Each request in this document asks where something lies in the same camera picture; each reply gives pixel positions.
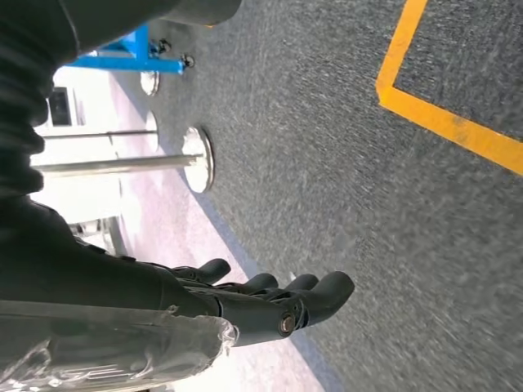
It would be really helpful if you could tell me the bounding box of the blue metal shelf rack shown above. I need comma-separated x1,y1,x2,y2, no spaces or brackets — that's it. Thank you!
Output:
67,22,196,76

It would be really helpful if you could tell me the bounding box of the chrome stanchion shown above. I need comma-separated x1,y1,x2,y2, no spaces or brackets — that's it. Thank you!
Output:
35,126,216,194

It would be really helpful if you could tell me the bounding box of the dark robot body panel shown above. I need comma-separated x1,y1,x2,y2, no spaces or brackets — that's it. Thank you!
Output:
77,0,244,27

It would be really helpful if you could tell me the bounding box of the yellow floor tape square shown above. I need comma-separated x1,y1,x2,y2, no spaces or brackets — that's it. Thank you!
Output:
375,0,523,178

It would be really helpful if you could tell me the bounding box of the clear plastic wrap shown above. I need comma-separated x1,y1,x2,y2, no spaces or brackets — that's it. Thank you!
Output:
0,300,240,392

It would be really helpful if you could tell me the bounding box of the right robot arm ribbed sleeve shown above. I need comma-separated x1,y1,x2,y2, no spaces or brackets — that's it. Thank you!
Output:
0,0,80,201

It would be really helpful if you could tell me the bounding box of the dark wall screen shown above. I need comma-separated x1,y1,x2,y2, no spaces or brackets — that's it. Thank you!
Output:
48,86,75,127

